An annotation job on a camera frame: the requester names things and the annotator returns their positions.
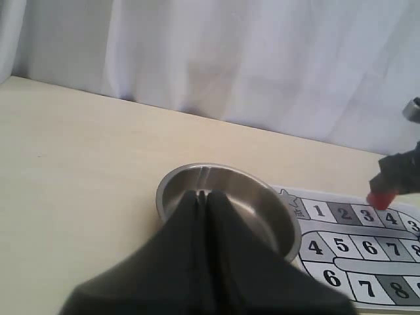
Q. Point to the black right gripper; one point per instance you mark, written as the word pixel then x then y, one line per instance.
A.
pixel 398 173

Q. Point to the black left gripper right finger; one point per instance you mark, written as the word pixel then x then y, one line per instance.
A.
pixel 249 278

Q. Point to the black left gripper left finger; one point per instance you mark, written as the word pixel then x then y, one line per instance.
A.
pixel 167 275

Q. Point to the red cylinder game piece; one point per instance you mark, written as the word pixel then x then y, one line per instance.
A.
pixel 380 201

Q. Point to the round stainless steel bowl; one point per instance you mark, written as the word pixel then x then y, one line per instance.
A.
pixel 258 204

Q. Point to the printed game board sheet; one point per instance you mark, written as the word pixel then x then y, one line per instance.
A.
pixel 371 256

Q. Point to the white backdrop curtain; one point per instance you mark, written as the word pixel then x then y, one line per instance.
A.
pixel 339 72

